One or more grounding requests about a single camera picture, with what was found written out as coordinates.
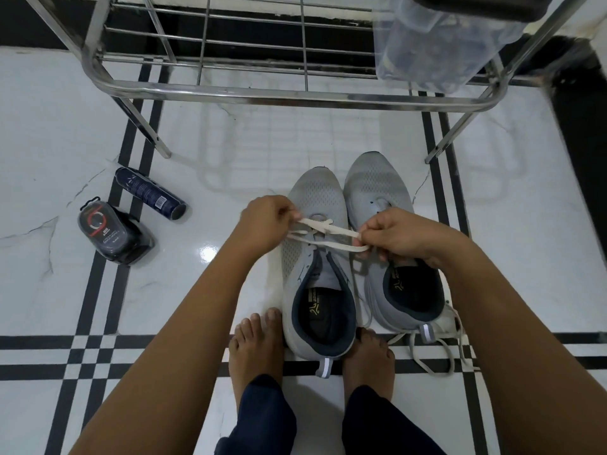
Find person's right hand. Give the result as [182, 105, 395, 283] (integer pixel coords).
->
[353, 207, 459, 270]

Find person's left hand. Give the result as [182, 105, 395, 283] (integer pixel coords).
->
[236, 194, 304, 255]

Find white shoelace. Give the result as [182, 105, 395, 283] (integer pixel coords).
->
[285, 214, 371, 254]
[359, 302, 476, 378]

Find person's right forearm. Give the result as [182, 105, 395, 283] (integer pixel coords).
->
[424, 232, 607, 455]

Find person's left forearm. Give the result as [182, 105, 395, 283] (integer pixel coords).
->
[69, 232, 266, 455]

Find grey mesh sneaker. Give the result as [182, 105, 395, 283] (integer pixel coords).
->
[281, 167, 359, 380]
[343, 151, 460, 347]

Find stainless steel shoe rack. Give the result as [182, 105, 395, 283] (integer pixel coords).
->
[21, 0, 594, 165]

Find person's right foot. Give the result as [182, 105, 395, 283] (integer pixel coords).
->
[342, 327, 396, 404]

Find person's foot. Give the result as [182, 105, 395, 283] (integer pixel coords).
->
[342, 327, 396, 404]
[228, 307, 286, 409]

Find dark blue spray can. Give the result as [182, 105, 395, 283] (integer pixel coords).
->
[114, 167, 187, 221]

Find person's left foot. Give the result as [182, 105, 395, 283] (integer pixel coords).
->
[228, 307, 286, 409]

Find black shoe polish sponge pack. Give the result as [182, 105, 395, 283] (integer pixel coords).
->
[78, 196, 156, 267]

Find clear plastic container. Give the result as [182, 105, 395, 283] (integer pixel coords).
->
[372, 0, 528, 95]

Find dark blue trouser leg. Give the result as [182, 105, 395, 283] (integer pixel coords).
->
[214, 373, 298, 455]
[341, 385, 447, 455]

